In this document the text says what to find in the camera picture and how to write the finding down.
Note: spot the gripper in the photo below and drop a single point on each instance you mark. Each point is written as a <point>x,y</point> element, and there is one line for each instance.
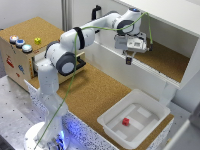
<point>133,43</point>

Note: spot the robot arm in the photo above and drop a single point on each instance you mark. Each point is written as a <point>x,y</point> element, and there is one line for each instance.
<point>65,43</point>

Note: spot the white cabinet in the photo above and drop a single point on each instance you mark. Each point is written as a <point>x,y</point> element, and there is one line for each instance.
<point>166,15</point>

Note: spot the pink block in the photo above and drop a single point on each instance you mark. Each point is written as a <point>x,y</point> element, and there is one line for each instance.
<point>125,121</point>

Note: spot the yellow block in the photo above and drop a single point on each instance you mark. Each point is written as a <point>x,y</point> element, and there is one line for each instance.
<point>37,40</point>

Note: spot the wooden drawer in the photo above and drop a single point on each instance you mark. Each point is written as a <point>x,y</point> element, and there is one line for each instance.
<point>80,55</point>

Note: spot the white sliding door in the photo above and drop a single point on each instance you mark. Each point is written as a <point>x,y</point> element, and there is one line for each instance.
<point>83,15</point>

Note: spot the white plastic box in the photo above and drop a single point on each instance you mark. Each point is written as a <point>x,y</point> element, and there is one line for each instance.
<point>150,110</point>

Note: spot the green button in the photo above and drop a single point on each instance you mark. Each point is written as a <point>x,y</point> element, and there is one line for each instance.
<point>27,48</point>

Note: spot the blue button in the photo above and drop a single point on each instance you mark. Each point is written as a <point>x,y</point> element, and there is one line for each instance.
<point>20,42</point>

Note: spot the wooden drawer box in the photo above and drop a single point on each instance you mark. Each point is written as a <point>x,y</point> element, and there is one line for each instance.
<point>20,28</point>

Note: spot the red button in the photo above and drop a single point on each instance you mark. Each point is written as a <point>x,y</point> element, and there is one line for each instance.
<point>13,39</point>

